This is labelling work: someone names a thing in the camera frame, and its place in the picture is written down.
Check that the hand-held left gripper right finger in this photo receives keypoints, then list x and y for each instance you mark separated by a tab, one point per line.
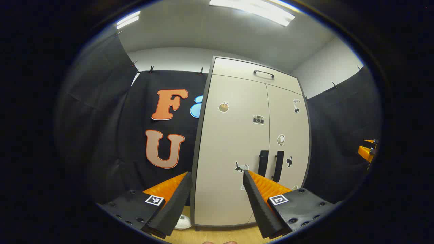
259	210

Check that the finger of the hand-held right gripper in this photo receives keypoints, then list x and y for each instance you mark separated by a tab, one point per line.
365	153
371	141

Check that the small ceiling light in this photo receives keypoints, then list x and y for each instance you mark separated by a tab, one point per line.
128	20

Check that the large ceiling light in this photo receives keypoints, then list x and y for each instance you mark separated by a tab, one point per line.
257	10

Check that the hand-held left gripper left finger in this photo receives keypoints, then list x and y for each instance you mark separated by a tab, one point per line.
176	206

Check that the beige cabinet door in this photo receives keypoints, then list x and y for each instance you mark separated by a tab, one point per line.
230	142
291	128

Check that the small white object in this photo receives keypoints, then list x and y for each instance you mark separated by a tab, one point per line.
183	223

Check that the beige double-door shoe cabinet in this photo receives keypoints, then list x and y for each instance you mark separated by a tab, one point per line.
198	145

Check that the beige cabinet drawer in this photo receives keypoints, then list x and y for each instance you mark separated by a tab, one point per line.
237	73

